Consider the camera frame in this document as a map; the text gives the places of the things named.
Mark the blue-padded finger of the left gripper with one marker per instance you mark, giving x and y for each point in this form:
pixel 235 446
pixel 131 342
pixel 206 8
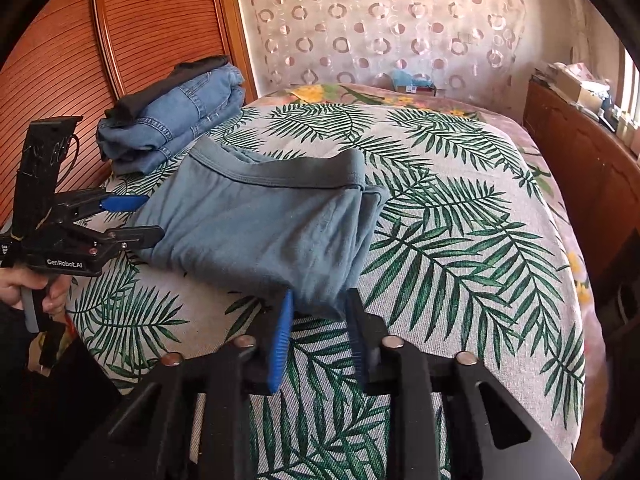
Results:
pixel 81 204

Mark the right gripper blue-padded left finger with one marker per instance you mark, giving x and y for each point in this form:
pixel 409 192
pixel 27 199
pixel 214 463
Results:
pixel 252 364

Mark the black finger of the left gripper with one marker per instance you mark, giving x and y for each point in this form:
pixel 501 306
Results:
pixel 119 239

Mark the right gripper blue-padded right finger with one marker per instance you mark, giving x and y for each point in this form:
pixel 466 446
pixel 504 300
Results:
pixel 387 365

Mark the blue-grey cotton pants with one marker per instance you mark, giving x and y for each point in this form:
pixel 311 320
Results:
pixel 243 221

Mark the folded blue denim jeans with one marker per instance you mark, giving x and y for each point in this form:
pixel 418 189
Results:
pixel 167 125

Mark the folded dark grey garment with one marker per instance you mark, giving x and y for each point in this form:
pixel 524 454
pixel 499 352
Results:
pixel 129 107

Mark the palm leaf print blanket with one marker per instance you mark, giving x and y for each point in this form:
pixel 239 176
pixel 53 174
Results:
pixel 466 256

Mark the wooden slatted wardrobe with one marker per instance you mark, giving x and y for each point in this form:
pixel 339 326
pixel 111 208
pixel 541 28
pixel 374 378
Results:
pixel 78 57

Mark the pink floral bed sheet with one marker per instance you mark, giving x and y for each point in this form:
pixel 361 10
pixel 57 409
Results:
pixel 361 94

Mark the blue tissue box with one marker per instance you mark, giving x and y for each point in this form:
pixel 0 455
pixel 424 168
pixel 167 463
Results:
pixel 404 82

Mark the wooden side cabinet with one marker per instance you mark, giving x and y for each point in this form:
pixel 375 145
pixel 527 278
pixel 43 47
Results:
pixel 598 180

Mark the cardboard box with clutter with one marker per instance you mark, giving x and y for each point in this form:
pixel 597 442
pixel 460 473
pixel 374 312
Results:
pixel 576 85

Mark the circle pattern sheer curtain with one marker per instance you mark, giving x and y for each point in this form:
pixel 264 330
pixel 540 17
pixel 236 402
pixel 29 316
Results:
pixel 466 48

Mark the window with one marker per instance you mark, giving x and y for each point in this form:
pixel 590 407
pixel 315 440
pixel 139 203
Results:
pixel 629 93

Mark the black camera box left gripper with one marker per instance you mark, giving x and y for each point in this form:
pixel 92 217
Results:
pixel 45 148

